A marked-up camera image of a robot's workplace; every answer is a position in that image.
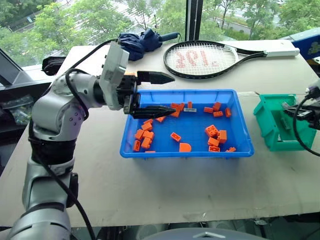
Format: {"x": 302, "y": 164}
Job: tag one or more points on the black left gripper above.
{"x": 127, "y": 87}

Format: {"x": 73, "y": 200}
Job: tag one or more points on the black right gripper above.
{"x": 307, "y": 117}

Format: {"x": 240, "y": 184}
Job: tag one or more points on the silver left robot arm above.
{"x": 50, "y": 110}

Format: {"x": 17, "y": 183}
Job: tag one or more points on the green plastic bin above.
{"x": 270, "y": 120}

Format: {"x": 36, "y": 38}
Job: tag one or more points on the blue plastic bin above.
{"x": 190, "y": 130}

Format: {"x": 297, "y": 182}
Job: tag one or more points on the orange toy brick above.
{"x": 148, "y": 121}
{"x": 222, "y": 136}
{"x": 139, "y": 134}
{"x": 176, "y": 136}
{"x": 228, "y": 112}
{"x": 148, "y": 135}
{"x": 160, "y": 119}
{"x": 147, "y": 127}
{"x": 213, "y": 142}
{"x": 175, "y": 114}
{"x": 178, "y": 106}
{"x": 208, "y": 109}
{"x": 218, "y": 114}
{"x": 211, "y": 130}
{"x": 231, "y": 149}
{"x": 146, "y": 143}
{"x": 136, "y": 145}
{"x": 190, "y": 104}
{"x": 214, "y": 149}
{"x": 217, "y": 106}

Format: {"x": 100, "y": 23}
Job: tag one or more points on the small battery with white label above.
{"x": 190, "y": 109}

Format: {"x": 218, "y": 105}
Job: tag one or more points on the folded navy blue umbrella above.
{"x": 140, "y": 43}

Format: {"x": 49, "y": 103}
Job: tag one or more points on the black and white tennis racket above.
{"x": 200, "y": 58}

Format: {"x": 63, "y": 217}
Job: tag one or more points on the orange half round toy piece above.
{"x": 185, "y": 147}

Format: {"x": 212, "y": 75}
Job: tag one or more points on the blue printed box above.
{"x": 308, "y": 47}

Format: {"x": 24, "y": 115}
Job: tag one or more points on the clear bag of small parts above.
{"x": 18, "y": 110}

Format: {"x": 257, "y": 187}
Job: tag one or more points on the dark grey slanted panel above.
{"x": 7, "y": 67}

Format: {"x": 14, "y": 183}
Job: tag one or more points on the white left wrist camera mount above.
{"x": 115, "y": 67}

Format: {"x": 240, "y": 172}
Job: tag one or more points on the black window frame post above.
{"x": 193, "y": 20}

